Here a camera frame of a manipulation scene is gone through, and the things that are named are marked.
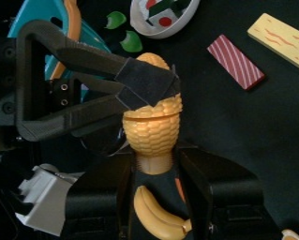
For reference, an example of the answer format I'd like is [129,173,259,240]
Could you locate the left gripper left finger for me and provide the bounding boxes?
[61,149,137,240]

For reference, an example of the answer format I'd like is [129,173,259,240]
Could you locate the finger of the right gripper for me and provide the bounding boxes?
[15,19,184,108]
[15,81,157,143]

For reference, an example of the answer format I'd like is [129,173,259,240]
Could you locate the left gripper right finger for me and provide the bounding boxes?
[174,146,285,240]

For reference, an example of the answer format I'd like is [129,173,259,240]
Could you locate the yellow toy corn tip half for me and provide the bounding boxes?
[124,52,185,120]

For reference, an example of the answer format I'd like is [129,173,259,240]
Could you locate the yellow toy corn stem half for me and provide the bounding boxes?
[122,112,182,176]

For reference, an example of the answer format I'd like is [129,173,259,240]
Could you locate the orange toy carrot green top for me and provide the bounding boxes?
[173,177,189,203]

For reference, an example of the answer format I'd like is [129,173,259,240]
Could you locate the green toy leaf piece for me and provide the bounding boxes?
[120,30,145,53]
[105,10,129,31]

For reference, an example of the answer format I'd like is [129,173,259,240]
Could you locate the yellow toy banana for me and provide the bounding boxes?
[133,185,194,240]

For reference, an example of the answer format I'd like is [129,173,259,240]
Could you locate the grey oval toy plate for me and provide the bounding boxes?
[130,0,202,40]

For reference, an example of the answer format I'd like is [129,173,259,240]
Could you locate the tan toy food piece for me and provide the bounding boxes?
[281,229,299,240]

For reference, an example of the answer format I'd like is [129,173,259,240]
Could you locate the white speckled sushi toy block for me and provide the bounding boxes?
[145,0,194,28]

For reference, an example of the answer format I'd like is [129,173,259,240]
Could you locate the red white striped wooden block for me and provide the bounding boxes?
[206,34,268,92]

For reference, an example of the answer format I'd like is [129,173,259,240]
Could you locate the teal plastic toy with orange trim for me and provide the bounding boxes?
[7,0,112,83]

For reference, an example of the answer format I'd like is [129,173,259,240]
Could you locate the yellow wooden block orange streaks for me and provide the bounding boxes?
[247,12,299,72]

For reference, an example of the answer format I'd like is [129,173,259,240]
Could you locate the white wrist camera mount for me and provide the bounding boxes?
[14,163,88,237]

